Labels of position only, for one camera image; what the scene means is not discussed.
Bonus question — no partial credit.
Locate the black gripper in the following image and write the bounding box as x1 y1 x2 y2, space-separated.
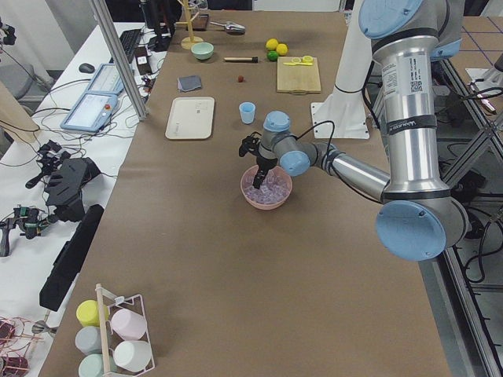
252 152 277 189

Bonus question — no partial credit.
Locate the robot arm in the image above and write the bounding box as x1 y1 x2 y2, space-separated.
251 1 468 261

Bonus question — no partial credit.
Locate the pink bowl of ice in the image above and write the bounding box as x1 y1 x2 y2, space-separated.
240 165 292 210

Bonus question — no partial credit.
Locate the light blue plastic cup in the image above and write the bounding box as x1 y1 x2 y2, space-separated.
239 101 256 124

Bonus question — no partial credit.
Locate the metal ice scoop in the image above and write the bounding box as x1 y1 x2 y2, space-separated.
210 21 246 35

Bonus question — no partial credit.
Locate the white cup rack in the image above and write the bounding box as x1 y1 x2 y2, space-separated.
75 284 156 376

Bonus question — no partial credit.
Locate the cream rabbit tray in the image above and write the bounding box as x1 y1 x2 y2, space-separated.
165 97 215 141

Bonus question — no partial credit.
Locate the wooden cutting board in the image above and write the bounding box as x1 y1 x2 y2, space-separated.
277 57 321 94

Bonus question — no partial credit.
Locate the yellow plastic knife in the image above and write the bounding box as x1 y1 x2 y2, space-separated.
282 62 314 66

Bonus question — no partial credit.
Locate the steel muddler black tip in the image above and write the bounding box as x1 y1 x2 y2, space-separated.
223 57 259 64

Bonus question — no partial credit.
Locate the grey folded cloth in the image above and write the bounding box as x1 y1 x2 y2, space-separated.
177 75 202 93

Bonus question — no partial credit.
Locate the green lime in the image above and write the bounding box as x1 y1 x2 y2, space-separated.
267 51 278 61

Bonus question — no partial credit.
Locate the lemon half upper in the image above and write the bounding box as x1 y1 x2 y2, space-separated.
301 55 314 63

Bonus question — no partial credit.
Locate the yellow lemon near board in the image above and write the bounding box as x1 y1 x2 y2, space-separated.
275 43 288 57

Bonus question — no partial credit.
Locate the yellow lemon outer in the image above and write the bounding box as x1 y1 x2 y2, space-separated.
265 38 279 51

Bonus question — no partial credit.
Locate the mint green bowl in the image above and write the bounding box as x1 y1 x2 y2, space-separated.
191 42 215 61

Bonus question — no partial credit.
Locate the wooden glass stand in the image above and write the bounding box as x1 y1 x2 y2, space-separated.
176 0 204 50

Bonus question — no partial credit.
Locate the teach pendant upper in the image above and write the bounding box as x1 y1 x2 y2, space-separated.
86 63 124 95

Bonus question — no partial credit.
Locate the teach pendant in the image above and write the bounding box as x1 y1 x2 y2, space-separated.
61 92 118 134
86 63 124 95

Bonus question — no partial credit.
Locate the teach pendant lower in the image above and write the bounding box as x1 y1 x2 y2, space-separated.
61 92 118 134

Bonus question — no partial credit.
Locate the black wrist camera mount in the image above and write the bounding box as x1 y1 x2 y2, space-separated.
238 132 261 157

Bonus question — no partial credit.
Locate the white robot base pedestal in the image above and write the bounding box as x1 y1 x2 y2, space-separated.
311 1 372 139

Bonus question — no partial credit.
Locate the aluminium frame post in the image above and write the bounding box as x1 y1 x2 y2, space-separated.
89 0 147 122

